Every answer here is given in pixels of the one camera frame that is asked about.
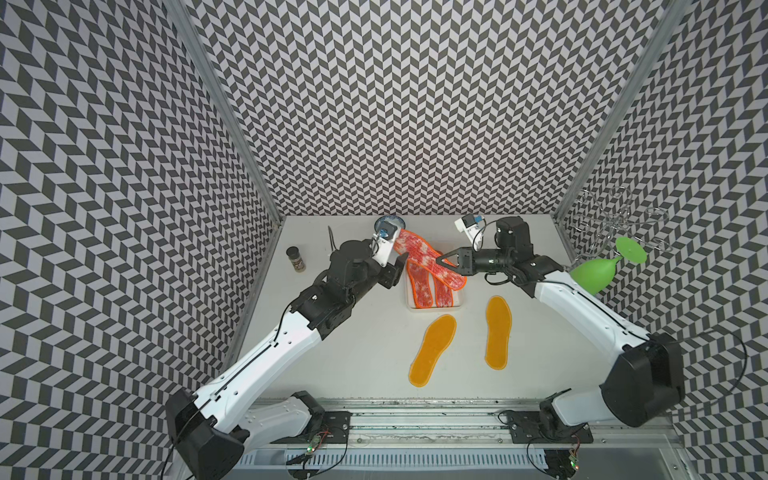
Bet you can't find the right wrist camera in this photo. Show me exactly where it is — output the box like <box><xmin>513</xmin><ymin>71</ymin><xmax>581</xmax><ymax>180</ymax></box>
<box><xmin>454</xmin><ymin>214</ymin><xmax>485</xmax><ymax>236</ymax></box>

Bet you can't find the yellow insole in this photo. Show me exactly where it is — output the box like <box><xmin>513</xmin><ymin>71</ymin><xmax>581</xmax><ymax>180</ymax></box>
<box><xmin>484</xmin><ymin>296</ymin><xmax>512</xmax><ymax>370</ymax></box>
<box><xmin>408</xmin><ymin>315</ymin><xmax>457</xmax><ymax>388</ymax></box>

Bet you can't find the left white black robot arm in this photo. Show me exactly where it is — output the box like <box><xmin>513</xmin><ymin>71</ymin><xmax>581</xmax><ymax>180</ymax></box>
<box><xmin>165</xmin><ymin>239</ymin><xmax>408</xmax><ymax>479</ymax></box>

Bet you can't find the aluminium front rail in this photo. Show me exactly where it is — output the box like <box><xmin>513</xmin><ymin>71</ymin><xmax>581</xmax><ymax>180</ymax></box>
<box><xmin>318</xmin><ymin>398</ymin><xmax>682</xmax><ymax>449</ymax></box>

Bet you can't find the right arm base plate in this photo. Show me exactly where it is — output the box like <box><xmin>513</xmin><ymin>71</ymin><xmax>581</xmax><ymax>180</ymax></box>
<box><xmin>500</xmin><ymin>389</ymin><xmax>594</xmax><ymax>445</ymax></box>

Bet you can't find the clear wire rack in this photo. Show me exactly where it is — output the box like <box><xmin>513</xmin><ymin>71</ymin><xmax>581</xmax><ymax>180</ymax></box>
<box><xmin>569</xmin><ymin>187</ymin><xmax>670</xmax><ymax>261</ymax></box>

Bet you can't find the green plastic wine glass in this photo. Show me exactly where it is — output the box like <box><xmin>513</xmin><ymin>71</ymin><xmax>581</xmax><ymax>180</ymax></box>
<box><xmin>570</xmin><ymin>237</ymin><xmax>648</xmax><ymax>295</ymax></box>

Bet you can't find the white storage tray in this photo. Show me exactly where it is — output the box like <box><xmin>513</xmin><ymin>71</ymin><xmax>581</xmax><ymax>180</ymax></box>
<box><xmin>405</xmin><ymin>237</ymin><xmax>467</xmax><ymax>309</ymax></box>

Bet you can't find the blue white porcelain bowl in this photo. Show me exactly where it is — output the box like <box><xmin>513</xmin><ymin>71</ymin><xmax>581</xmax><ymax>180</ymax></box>
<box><xmin>374</xmin><ymin>215</ymin><xmax>405</xmax><ymax>232</ymax></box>

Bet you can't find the yellow insole left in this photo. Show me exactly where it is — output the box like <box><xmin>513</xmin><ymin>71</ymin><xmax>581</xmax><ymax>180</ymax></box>
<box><xmin>408</xmin><ymin>315</ymin><xmax>457</xmax><ymax>388</ymax></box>

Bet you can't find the yellow insole right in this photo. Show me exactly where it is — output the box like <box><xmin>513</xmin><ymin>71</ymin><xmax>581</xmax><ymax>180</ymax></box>
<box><xmin>484</xmin><ymin>296</ymin><xmax>512</xmax><ymax>370</ymax></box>

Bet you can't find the small spice jar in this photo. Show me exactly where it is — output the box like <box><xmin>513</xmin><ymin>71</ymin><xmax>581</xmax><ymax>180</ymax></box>
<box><xmin>286</xmin><ymin>246</ymin><xmax>306</xmax><ymax>272</ymax></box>

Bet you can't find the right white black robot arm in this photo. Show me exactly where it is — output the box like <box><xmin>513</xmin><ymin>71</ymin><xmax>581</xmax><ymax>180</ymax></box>
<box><xmin>436</xmin><ymin>214</ymin><xmax>685</xmax><ymax>438</ymax></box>

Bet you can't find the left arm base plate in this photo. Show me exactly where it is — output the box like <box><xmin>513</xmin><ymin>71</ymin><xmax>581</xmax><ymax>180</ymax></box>
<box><xmin>272</xmin><ymin>390</ymin><xmax>352</xmax><ymax>445</ymax></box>

